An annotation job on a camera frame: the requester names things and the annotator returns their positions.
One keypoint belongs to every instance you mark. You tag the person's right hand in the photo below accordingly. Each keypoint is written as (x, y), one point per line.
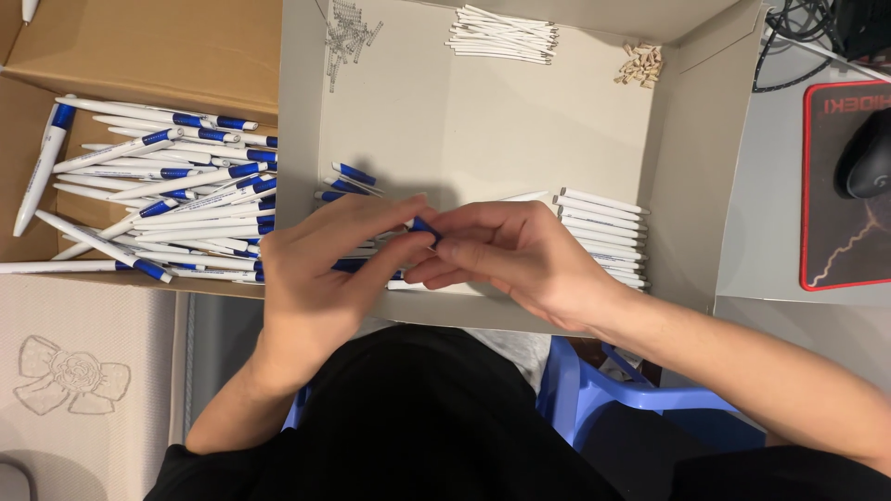
(543, 264)

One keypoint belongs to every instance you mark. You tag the black computer mouse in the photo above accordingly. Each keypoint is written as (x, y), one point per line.
(867, 160)

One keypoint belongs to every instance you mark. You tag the small blue pen part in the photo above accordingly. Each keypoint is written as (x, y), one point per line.
(423, 226)

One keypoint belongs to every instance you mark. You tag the black red-edged mouse pad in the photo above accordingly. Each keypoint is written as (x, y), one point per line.
(828, 229)

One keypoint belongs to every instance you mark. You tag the person's left hand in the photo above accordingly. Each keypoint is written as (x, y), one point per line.
(313, 292)

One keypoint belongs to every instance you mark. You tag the person's black clothing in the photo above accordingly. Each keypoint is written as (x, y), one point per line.
(417, 431)

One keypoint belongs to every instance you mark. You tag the single white barrel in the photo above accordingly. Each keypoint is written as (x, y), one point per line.
(525, 196)
(404, 284)

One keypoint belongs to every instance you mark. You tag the pile of white ink refills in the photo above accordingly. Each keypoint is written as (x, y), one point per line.
(501, 35)

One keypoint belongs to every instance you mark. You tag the grey cardboard tray box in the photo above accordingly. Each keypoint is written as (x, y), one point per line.
(487, 125)

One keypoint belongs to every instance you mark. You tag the pile of metal springs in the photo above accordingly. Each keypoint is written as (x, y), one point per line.
(346, 31)

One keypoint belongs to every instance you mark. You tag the brown cardboard box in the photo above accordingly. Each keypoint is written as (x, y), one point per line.
(139, 42)

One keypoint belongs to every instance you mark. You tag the pile of white-blue pens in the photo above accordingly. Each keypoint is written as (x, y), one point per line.
(195, 209)

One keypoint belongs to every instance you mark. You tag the white embroidered cloth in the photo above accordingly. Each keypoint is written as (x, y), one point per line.
(90, 334)

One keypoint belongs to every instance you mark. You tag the pile of beige plastic pieces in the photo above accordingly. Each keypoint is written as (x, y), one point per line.
(640, 66)

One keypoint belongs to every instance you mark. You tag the white pen tip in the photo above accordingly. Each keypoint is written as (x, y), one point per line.
(29, 8)

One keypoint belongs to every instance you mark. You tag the blue pen clip cap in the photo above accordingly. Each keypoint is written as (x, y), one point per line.
(328, 196)
(344, 186)
(353, 172)

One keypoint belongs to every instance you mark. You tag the stack of white pen barrels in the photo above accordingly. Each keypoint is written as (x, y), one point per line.
(598, 222)

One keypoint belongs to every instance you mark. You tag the black device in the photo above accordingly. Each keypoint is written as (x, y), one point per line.
(867, 24)

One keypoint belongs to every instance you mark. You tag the grey object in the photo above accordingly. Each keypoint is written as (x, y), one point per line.
(12, 483)

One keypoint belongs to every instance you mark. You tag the blue plastic chair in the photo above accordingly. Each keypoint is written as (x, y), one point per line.
(592, 396)

